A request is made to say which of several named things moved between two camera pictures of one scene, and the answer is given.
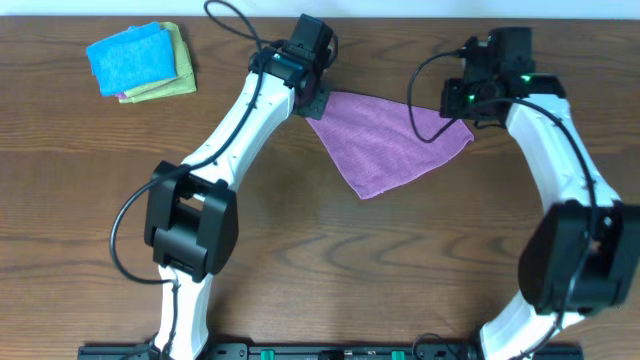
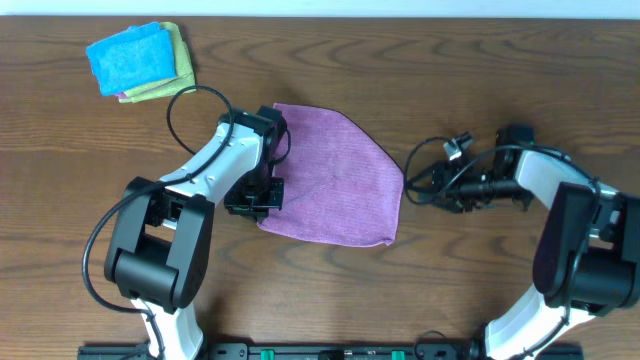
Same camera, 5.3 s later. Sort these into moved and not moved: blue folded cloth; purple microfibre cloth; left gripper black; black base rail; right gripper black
Moved: purple microfibre cloth; left gripper black; right gripper black
Not moved: black base rail; blue folded cloth
